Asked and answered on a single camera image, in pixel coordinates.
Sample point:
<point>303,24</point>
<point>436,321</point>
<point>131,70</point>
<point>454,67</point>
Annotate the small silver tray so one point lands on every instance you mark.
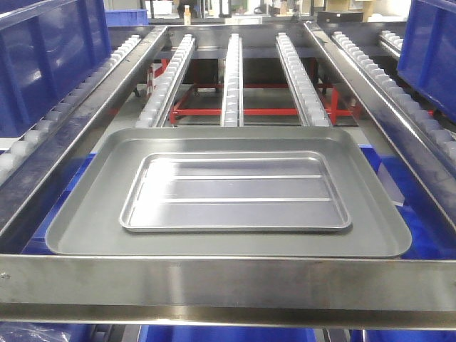
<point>247,192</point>

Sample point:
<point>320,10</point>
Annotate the large grey tray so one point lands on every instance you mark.
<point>88,223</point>

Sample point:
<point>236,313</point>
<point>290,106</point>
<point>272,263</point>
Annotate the blue bin below tray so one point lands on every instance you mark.
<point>428,243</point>

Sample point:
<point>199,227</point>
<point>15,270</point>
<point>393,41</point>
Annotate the centre roller track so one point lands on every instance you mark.
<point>232,114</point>

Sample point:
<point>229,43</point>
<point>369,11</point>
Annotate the left-centre roller track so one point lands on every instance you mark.
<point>158,107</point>

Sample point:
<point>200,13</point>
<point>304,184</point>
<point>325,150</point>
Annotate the right-centre roller track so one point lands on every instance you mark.
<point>310,109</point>

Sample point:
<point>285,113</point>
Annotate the blue bin upper left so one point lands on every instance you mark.
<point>47,49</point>

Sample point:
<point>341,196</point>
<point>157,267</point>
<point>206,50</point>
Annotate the far left roller track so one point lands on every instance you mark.
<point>22,148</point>

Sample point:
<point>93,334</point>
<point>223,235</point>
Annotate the blue bin upper right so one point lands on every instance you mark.
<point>427,58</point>

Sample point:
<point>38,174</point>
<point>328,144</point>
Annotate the red metal frame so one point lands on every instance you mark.
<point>267,98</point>

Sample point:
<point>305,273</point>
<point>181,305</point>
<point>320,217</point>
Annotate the steel front rail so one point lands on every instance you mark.
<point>339,293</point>

